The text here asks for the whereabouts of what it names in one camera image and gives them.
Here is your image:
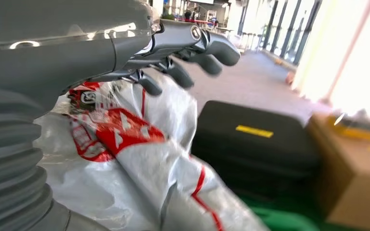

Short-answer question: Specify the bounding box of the black carrying case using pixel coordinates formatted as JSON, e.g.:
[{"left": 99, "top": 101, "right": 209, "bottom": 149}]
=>
[{"left": 190, "top": 100, "right": 320, "bottom": 200}]

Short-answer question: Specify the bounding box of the brown cardboard box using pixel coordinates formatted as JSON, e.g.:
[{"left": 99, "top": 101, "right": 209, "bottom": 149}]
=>
[{"left": 305, "top": 112, "right": 370, "bottom": 231}]

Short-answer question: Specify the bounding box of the green plastic crate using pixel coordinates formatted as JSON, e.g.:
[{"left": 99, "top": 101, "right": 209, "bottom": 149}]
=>
[{"left": 240, "top": 194, "right": 323, "bottom": 231}]

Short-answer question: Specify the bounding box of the grey red-printed courier package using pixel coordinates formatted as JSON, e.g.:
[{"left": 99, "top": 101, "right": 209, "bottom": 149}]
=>
[{"left": 34, "top": 75, "right": 270, "bottom": 231}]

